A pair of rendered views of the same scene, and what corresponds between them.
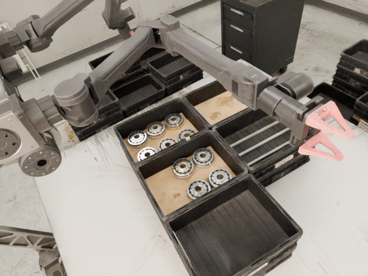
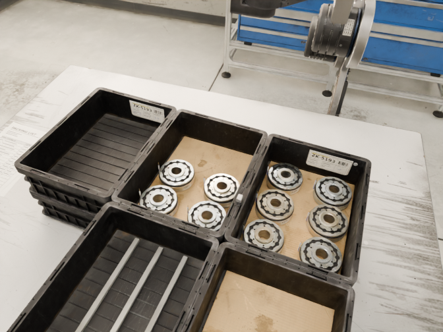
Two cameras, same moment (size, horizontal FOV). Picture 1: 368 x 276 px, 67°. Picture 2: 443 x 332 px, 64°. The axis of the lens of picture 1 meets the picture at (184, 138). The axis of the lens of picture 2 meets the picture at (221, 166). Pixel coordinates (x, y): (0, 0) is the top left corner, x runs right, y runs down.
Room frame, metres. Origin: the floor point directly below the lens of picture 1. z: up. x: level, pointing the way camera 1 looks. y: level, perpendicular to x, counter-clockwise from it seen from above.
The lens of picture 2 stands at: (1.18, -0.46, 1.63)
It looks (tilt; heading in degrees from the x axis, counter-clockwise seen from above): 47 degrees down; 130
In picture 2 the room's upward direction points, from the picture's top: 3 degrees clockwise
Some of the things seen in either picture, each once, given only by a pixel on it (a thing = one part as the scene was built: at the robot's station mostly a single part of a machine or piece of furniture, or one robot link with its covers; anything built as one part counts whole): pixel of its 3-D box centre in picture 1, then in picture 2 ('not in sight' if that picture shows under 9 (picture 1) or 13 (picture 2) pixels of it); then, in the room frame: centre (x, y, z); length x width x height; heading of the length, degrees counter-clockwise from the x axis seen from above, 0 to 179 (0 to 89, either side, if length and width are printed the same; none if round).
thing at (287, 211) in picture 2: (167, 145); (275, 203); (0.91, 0.08, 0.86); 0.10 x 0.10 x 0.01
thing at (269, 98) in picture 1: (275, 101); not in sight; (0.45, -0.22, 1.45); 0.07 x 0.07 x 0.06; 27
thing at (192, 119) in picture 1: (161, 136); (300, 209); (0.97, 0.11, 0.87); 0.40 x 0.30 x 0.11; 111
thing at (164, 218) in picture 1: (189, 170); (196, 165); (0.69, 0.00, 0.92); 0.40 x 0.30 x 0.02; 111
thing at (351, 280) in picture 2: (160, 129); (304, 197); (0.97, 0.11, 0.92); 0.40 x 0.30 x 0.02; 111
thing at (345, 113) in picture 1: (328, 111); not in sight; (1.49, -1.18, 0.26); 0.40 x 0.30 x 0.23; 26
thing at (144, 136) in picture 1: (137, 137); (333, 190); (1.00, 0.24, 0.86); 0.10 x 0.10 x 0.01
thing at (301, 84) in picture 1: (275, 89); not in sight; (0.50, -0.23, 1.45); 0.12 x 0.11 x 0.09; 27
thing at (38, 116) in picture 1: (40, 114); not in sight; (0.56, 0.35, 1.45); 0.09 x 0.08 x 0.12; 26
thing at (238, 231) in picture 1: (230, 234); (107, 149); (0.41, -0.11, 0.87); 0.40 x 0.30 x 0.11; 111
